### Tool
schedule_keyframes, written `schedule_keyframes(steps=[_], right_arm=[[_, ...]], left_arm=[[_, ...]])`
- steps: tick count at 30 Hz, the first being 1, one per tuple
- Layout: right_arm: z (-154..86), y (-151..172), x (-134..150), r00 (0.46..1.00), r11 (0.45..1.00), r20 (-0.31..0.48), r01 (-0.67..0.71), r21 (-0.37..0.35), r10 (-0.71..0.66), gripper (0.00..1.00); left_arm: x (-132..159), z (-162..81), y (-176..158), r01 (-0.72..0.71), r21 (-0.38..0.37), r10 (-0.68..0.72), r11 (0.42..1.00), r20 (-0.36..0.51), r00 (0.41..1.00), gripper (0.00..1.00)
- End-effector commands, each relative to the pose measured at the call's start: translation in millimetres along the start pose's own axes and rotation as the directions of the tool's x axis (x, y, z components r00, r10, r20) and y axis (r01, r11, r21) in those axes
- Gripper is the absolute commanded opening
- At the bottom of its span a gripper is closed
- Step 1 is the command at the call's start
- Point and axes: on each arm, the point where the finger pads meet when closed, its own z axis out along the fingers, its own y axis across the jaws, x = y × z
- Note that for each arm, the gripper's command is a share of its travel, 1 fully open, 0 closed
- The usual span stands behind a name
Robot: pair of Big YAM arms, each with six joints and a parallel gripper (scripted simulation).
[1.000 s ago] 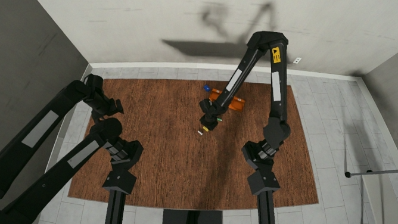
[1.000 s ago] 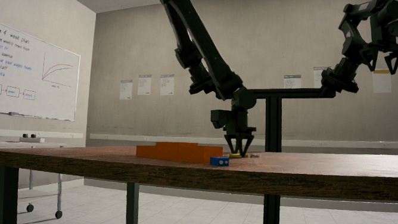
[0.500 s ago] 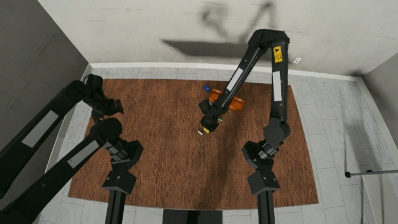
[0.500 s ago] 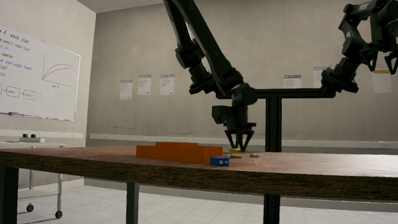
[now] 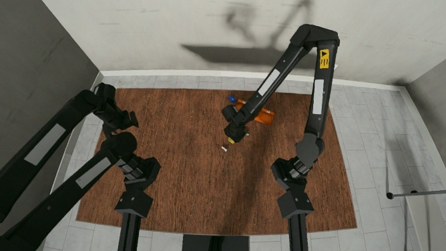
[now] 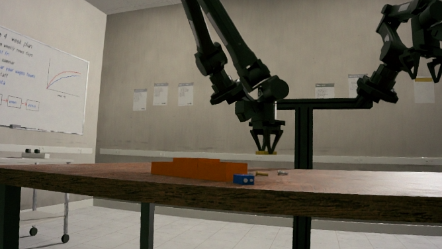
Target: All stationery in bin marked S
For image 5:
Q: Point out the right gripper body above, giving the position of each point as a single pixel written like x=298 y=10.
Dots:
x=234 y=136

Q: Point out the orange rack of bins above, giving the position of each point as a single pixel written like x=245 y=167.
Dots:
x=266 y=116

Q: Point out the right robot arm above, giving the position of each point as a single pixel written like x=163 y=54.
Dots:
x=311 y=147

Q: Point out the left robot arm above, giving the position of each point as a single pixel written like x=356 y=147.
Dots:
x=20 y=170

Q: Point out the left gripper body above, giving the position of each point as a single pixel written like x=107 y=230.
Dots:
x=119 y=122

